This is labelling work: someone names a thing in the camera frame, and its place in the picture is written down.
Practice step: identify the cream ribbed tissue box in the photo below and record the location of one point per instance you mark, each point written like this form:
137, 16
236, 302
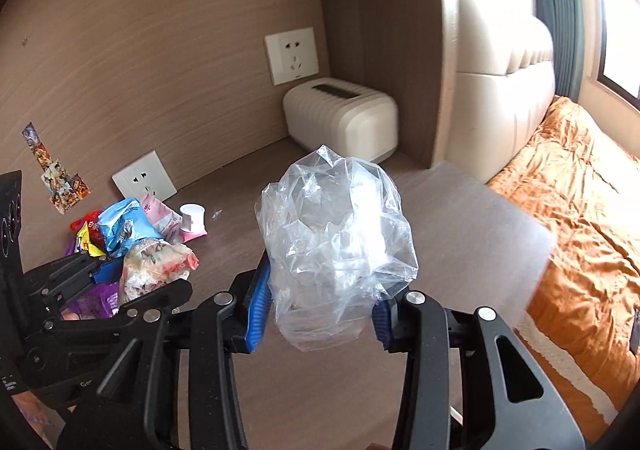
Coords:
350, 119

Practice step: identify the clear plastic bag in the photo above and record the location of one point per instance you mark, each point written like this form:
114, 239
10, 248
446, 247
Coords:
338, 243

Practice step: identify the pink white sachet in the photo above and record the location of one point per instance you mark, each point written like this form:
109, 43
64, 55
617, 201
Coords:
166, 221

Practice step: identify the blue snack wrapper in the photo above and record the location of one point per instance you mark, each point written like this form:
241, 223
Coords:
123, 224

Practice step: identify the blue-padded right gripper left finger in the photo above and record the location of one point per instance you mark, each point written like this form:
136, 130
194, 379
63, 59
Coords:
229, 323

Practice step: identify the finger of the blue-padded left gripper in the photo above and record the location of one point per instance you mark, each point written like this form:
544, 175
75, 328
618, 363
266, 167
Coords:
164, 299
52, 286

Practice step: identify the white wall socket upper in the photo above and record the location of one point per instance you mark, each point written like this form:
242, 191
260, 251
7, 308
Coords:
292, 55

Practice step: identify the black phone on bed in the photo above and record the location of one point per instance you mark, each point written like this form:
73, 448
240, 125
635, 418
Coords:
634, 341

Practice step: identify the red snack bag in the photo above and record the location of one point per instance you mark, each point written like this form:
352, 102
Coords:
91, 221

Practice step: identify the window with dark frame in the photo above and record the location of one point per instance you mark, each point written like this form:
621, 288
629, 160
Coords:
619, 64

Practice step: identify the pale printed snack bag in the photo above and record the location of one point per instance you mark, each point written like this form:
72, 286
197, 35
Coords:
151, 264

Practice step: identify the white wall socket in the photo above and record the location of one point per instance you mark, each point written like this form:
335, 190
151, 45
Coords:
146, 175
292, 55

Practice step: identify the purple snack wrapper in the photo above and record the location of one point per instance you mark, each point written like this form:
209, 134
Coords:
100, 302

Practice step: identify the teal curtain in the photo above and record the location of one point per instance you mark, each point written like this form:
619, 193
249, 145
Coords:
565, 22

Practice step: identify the cream padded headboard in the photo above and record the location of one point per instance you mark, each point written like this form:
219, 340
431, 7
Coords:
504, 85

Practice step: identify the bed with orange cover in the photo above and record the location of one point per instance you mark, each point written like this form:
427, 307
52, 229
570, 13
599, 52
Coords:
581, 185

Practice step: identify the small white paper cup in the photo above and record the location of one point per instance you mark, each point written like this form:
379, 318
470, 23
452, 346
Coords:
193, 218

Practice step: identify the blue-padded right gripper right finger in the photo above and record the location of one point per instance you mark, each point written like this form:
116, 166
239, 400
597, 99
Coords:
470, 383

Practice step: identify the white wall socket lower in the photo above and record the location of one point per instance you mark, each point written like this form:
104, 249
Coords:
146, 175

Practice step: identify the yellow snack wrapper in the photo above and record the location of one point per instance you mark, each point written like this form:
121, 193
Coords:
84, 244

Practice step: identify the colourful sticker strip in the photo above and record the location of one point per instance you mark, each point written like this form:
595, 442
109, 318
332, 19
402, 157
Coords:
66, 190

